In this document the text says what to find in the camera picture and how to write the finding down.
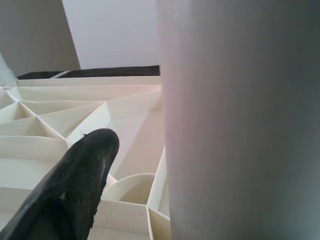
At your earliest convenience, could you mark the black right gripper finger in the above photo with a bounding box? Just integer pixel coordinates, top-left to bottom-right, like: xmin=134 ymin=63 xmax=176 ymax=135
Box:
xmin=0 ymin=128 xmax=120 ymax=240

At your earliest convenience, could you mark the white plastic children table top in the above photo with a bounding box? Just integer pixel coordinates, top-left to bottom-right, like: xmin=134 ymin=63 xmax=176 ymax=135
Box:
xmin=0 ymin=76 xmax=172 ymax=240

